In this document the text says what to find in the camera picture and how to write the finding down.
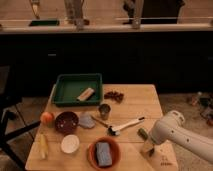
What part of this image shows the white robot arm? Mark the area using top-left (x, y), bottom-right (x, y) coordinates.
top-left (142, 110), bottom-right (213, 164)

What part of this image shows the small metal cup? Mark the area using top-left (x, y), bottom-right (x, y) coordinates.
top-left (98, 104), bottom-right (111, 120)

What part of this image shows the wooden table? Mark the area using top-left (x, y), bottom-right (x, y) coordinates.
top-left (25, 84), bottom-right (178, 171)

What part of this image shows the blue sponge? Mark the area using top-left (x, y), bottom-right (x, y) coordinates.
top-left (96, 142), bottom-right (112, 167)

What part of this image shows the wooden stick utensil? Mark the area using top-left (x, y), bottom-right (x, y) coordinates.
top-left (91, 116), bottom-right (109, 128)

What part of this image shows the dark red grapes bunch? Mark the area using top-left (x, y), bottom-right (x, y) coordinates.
top-left (104, 91), bottom-right (124, 103)

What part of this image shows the grey cloth piece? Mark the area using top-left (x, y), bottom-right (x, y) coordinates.
top-left (79, 113), bottom-right (95, 129)

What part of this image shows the wooden block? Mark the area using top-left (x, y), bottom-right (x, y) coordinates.
top-left (77, 88), bottom-right (95, 101)

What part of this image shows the dark red bowl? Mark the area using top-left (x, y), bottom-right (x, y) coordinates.
top-left (55, 112), bottom-right (79, 135)

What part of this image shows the green plastic tray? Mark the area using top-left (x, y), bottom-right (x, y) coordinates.
top-left (51, 73), bottom-right (103, 107)

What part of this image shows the red yellow apple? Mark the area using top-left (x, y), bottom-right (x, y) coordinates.
top-left (40, 112), bottom-right (54, 126)

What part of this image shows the yellow corn cob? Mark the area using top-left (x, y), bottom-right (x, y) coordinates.
top-left (40, 134), bottom-right (49, 159)

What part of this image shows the white handled brush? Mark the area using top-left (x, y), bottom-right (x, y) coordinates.
top-left (108, 117), bottom-right (144, 136)

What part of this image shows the black chair frame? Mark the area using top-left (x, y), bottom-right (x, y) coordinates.
top-left (0, 64), bottom-right (42, 171)

